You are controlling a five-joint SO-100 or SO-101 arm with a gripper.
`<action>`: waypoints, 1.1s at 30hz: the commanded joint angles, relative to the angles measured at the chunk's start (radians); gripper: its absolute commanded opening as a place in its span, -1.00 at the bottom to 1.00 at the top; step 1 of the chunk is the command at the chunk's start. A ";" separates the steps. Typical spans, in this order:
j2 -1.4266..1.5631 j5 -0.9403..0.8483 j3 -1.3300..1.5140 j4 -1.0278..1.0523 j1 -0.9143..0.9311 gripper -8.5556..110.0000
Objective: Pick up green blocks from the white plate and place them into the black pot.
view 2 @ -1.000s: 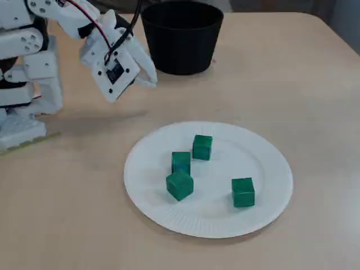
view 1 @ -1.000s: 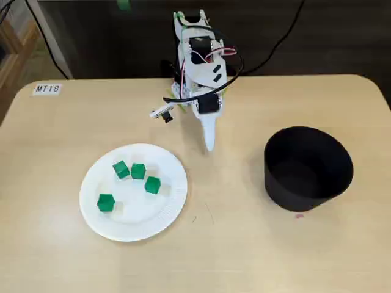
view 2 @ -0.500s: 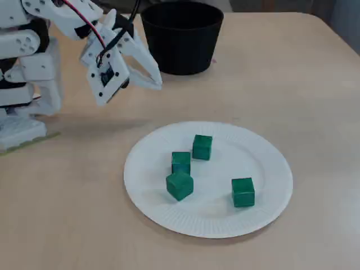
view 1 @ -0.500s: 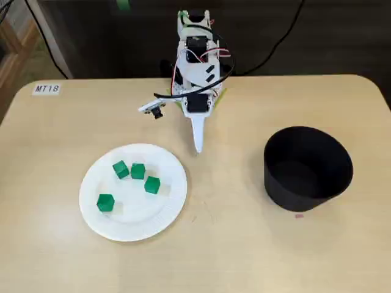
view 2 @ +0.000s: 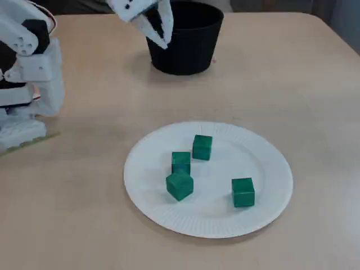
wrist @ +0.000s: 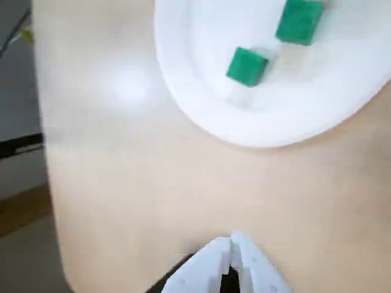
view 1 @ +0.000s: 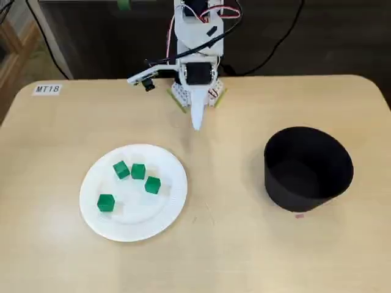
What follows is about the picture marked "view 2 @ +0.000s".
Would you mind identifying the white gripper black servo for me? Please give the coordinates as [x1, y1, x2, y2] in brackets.
[107, 0, 173, 51]

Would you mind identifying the green cube block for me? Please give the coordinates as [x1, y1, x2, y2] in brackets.
[165, 168, 195, 202]
[231, 177, 255, 209]
[192, 134, 213, 161]
[171, 151, 192, 175]

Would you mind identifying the black pot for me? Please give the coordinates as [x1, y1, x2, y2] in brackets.
[140, 1, 225, 76]

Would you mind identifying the white paper plate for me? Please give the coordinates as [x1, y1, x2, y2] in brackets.
[123, 120, 294, 239]

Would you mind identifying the green base plate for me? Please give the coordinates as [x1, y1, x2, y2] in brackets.
[0, 131, 62, 158]

